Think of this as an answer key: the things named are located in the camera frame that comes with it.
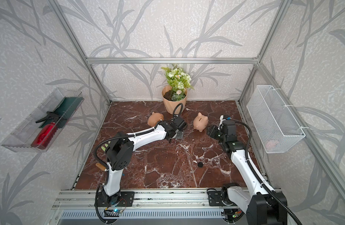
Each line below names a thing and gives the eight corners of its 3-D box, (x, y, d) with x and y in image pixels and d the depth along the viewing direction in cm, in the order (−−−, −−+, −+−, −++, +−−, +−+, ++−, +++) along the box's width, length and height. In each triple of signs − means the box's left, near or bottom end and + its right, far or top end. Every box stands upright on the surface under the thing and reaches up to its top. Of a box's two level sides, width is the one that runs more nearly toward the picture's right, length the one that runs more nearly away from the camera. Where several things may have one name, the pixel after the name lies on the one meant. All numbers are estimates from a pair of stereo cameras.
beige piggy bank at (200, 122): (190, 128, 105) (191, 120, 97) (198, 120, 111) (199, 112, 102) (200, 134, 102) (201, 126, 94) (207, 126, 107) (209, 117, 99)
